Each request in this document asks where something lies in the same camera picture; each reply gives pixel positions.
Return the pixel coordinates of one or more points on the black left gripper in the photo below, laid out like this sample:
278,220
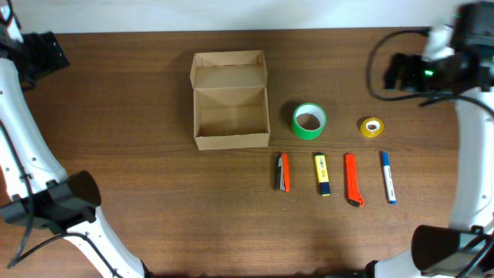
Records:
45,62

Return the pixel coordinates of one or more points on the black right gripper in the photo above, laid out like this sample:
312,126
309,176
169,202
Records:
407,63

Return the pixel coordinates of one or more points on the yellow tape roll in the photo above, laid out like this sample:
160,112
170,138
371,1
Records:
372,127

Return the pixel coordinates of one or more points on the green tape roll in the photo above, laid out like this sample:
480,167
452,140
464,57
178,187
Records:
309,120

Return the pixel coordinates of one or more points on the blue white marker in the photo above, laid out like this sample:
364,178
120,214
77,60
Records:
388,178

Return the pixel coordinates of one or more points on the red utility knife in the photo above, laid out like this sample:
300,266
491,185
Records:
354,196

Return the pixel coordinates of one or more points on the brown cardboard box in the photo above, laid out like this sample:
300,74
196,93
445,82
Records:
230,95

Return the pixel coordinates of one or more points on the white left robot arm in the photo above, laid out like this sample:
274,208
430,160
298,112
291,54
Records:
44,199

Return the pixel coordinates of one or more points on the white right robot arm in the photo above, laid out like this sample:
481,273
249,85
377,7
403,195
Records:
465,247

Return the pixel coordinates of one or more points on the yellow highlighter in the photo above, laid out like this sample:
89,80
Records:
322,174

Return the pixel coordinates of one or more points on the red stapler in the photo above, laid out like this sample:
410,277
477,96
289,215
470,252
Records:
282,173

